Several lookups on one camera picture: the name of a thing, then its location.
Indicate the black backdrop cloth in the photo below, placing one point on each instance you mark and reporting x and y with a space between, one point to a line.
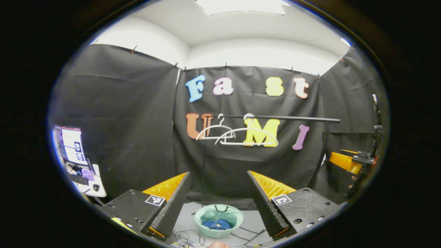
120 113

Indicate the black computer mouse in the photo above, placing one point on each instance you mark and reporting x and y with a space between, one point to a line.
96 188

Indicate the ceiling light panel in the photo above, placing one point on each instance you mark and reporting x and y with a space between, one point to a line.
241 7
346 42

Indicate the white side table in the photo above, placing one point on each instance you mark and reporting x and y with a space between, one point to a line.
100 179

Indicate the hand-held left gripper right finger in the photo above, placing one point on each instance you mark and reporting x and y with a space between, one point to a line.
263 206

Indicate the green laundry hamper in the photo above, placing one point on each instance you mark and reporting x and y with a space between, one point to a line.
206 213

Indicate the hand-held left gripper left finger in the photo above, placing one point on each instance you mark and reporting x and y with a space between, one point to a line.
175 206

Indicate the small white hanger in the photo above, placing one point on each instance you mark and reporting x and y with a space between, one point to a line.
220 125

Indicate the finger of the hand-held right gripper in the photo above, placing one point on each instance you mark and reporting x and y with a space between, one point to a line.
344 162
360 155

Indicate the large white hanger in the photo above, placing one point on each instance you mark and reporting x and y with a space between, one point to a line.
249 128

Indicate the purple object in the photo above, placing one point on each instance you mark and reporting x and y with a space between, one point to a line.
86 174

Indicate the black clothes rack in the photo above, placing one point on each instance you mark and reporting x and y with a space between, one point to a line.
293 118

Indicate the computer monitor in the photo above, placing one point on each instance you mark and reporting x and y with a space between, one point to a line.
70 137

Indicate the black keyboard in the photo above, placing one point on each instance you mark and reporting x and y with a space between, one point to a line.
78 179

